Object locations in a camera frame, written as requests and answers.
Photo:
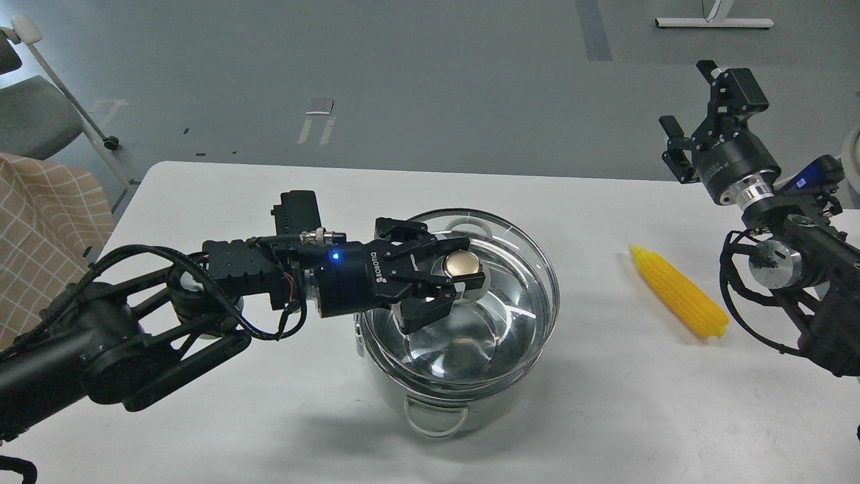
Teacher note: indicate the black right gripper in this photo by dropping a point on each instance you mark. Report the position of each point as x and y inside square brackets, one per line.
[735, 95]

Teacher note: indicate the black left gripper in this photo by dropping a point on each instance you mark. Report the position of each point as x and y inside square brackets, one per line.
[353, 277]

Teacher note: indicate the glass pot lid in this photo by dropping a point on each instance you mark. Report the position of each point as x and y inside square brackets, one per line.
[519, 273]

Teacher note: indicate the yellow corn cob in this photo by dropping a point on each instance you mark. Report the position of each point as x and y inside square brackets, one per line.
[685, 300]

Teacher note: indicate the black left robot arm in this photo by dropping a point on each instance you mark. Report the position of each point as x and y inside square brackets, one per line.
[146, 320]

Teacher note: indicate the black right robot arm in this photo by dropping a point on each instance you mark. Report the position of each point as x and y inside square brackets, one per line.
[789, 255]

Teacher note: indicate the stainless steel pot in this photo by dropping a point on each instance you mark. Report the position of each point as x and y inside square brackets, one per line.
[443, 403]

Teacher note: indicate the white desk leg base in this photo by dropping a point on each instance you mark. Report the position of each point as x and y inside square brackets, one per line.
[716, 18]

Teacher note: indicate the white side table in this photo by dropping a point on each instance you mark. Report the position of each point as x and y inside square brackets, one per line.
[850, 162]

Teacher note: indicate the beige checkered cloth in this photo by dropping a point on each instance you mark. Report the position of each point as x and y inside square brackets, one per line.
[50, 215]

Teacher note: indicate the grey office chair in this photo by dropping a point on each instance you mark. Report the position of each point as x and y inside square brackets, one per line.
[40, 116]

